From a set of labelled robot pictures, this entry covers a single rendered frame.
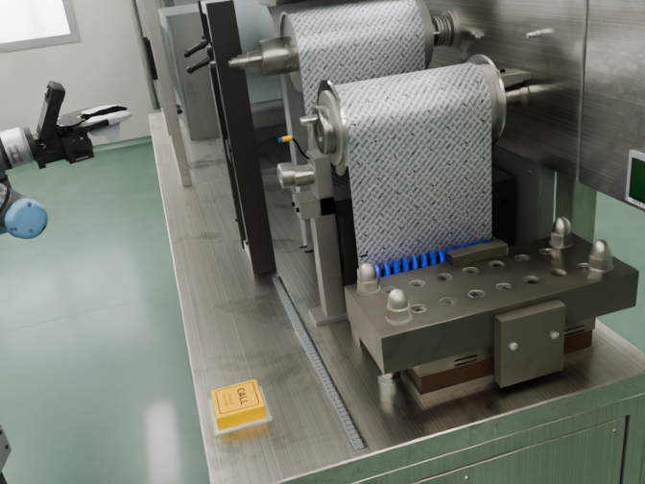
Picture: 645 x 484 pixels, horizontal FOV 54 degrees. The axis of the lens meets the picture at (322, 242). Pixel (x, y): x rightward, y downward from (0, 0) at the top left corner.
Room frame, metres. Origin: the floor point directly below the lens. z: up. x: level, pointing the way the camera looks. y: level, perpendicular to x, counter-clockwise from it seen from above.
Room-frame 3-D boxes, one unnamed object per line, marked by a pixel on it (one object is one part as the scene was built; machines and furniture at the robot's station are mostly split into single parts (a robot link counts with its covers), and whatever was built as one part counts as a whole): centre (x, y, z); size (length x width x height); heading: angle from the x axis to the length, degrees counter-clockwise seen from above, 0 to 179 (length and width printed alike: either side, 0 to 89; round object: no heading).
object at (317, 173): (1.00, 0.01, 1.05); 0.06 x 0.05 x 0.31; 103
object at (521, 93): (1.04, -0.32, 1.25); 0.07 x 0.04 x 0.04; 103
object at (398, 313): (0.76, -0.09, 1.05); 0.04 x 0.04 x 0.04
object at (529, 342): (0.75, -0.27, 0.97); 0.10 x 0.03 x 0.11; 103
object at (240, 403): (0.77, 0.15, 0.91); 0.07 x 0.07 x 0.02; 13
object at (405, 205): (0.94, -0.17, 1.11); 0.23 x 0.01 x 0.18; 103
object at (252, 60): (1.20, 0.10, 1.34); 0.06 x 0.03 x 0.03; 103
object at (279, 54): (1.21, 0.04, 1.34); 0.06 x 0.06 x 0.06; 13
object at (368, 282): (0.85, -0.06, 1.05); 0.04 x 0.04 x 0.04
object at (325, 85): (0.97, -0.04, 1.25); 0.15 x 0.01 x 0.15; 13
